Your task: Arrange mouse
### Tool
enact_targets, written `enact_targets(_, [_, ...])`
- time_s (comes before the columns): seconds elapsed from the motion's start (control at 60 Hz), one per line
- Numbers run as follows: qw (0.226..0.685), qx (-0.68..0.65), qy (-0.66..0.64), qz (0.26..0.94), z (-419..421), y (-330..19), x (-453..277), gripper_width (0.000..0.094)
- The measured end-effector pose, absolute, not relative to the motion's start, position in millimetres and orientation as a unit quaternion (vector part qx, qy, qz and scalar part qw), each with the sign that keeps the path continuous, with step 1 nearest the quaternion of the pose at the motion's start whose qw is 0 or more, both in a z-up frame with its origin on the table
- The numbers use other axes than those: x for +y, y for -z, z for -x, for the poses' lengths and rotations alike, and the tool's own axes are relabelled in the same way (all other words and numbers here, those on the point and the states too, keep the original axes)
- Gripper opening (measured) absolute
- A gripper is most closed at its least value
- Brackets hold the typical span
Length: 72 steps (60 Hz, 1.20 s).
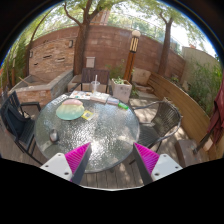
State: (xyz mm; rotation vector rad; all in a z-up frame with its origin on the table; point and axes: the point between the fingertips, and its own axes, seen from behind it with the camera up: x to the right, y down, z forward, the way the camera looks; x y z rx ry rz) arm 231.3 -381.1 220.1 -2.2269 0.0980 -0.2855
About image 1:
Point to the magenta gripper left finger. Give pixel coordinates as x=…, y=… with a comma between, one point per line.
x=70, y=166

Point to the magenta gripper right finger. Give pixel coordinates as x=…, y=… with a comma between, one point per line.
x=153, y=166

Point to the grey computer mouse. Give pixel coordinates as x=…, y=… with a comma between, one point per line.
x=53, y=135

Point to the brown wicker chair right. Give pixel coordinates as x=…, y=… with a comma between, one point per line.
x=163, y=125

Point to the round glass garden table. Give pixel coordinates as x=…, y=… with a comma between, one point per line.
x=111, y=132

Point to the green marker pen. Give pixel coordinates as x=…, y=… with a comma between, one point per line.
x=123, y=106

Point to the black plastic chair left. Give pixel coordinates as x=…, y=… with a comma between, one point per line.
x=19, y=124

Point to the red folded parasol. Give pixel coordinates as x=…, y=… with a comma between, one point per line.
x=216, y=125

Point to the small blue grey book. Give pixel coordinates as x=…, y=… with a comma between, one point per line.
x=112, y=101

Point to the clear plastic cup with straw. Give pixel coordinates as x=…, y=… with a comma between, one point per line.
x=95, y=84

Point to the white concrete planter box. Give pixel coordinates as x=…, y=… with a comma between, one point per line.
x=121, y=89

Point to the dark chair behind table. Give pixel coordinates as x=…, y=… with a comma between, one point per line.
x=90, y=74

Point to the tree trunk right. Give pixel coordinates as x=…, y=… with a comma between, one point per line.
x=168, y=18

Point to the tree trunk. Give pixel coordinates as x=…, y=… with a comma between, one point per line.
x=90, y=8
x=168, y=18

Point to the tree trunk centre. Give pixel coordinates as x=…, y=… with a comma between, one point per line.
x=90, y=8

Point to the wooden garden lamp post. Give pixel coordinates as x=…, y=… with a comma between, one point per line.
x=131, y=56

